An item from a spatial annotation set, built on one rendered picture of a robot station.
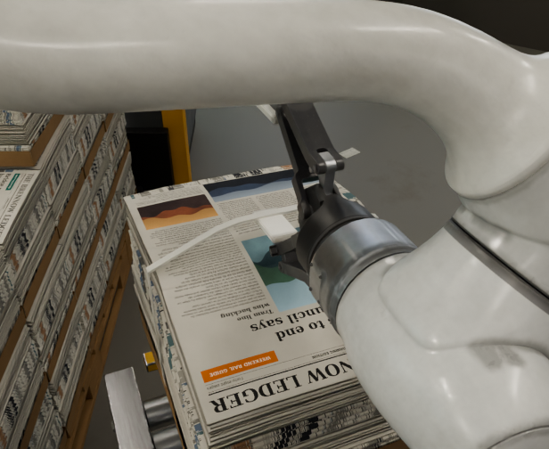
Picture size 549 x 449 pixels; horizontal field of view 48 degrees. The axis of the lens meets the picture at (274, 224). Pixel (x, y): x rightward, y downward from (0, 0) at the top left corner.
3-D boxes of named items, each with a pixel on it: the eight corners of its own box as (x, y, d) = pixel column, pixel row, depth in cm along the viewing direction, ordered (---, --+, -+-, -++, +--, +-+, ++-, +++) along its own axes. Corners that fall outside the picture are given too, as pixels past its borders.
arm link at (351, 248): (331, 360, 48) (300, 313, 52) (430, 331, 50) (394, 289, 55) (337, 265, 43) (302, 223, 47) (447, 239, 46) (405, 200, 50)
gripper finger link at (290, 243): (339, 219, 57) (343, 233, 57) (301, 239, 68) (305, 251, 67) (300, 227, 56) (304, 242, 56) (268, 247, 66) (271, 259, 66)
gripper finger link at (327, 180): (311, 226, 55) (331, 208, 50) (295, 173, 56) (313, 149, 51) (335, 221, 56) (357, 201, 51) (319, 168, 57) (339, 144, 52)
